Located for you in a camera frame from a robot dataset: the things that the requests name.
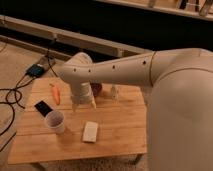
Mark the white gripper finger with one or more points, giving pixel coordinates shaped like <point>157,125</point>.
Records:
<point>93,104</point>
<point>74,107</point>

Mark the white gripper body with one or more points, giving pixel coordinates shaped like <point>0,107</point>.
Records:
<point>81,93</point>

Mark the black eraser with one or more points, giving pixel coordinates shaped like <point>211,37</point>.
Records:
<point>43,108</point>

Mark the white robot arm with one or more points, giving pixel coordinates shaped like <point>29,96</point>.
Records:
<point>180,106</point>

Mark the dark red bowl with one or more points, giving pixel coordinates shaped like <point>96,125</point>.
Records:
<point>96,88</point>

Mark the orange carrot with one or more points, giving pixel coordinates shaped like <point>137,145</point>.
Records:
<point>56,94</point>

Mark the small clear plastic bottle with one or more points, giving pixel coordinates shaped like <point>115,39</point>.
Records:
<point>114,92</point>

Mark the white rectangular sponge block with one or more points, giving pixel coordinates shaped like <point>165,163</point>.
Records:
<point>90,132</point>

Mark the wooden low table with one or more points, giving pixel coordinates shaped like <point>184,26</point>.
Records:
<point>121,126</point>

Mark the blue power adapter box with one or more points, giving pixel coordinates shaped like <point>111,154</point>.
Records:
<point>35,71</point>

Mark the long white baseboard rail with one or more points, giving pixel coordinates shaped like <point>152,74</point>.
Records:
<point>70,38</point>

